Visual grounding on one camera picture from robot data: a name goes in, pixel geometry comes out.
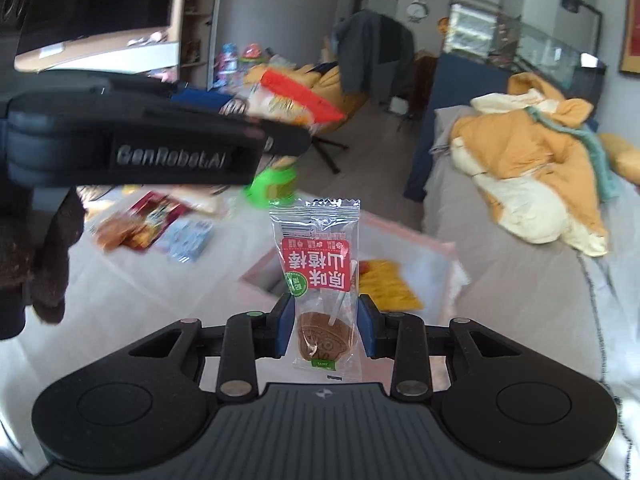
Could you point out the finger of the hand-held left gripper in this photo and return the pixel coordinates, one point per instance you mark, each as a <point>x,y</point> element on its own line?
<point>200,96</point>
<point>285,137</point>

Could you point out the grey jacket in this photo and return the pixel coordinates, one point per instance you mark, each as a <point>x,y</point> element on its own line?
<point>372,55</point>

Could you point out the yellow and cream quilt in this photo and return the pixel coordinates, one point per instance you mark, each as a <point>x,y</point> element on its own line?
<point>540,175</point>

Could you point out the clear lollipop packet red label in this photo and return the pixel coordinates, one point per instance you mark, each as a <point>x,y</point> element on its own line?
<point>315,260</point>

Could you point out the yellow pillow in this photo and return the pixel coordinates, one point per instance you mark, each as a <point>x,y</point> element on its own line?
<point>622,157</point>

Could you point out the yellow snack packet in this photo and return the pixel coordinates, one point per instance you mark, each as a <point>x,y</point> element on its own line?
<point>390,285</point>

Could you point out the framed wall picture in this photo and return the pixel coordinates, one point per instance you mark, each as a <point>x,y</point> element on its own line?
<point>631,25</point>

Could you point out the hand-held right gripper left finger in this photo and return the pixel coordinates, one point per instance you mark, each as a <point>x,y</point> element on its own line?
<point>285,325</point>

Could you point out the pink gift box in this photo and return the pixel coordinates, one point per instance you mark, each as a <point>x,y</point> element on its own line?
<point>430,265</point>

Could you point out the clear packet of brown snacks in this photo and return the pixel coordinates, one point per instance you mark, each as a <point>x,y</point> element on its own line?
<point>125,230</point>

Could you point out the white snack packet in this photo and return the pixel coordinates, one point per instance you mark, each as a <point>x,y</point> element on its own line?
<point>187,237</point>

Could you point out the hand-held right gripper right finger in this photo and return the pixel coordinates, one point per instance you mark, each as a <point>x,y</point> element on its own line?
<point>364,325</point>

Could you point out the black tripod stand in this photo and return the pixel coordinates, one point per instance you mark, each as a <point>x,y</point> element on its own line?
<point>327,147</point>

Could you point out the grey pillow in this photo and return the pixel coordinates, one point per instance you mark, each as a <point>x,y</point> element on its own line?
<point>444,127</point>

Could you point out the green gumball machine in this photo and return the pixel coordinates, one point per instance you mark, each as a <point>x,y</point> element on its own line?
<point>272,185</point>

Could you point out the grey blanket with dark trim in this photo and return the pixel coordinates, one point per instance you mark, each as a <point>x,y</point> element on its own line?
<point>525,290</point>

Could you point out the glass display case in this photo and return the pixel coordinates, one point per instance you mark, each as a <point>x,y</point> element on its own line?
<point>525,40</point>

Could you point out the orange-red edged snack packet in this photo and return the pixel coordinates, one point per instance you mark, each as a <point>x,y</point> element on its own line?
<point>295,97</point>

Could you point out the round wall clock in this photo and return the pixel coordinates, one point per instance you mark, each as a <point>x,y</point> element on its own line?
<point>416,10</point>

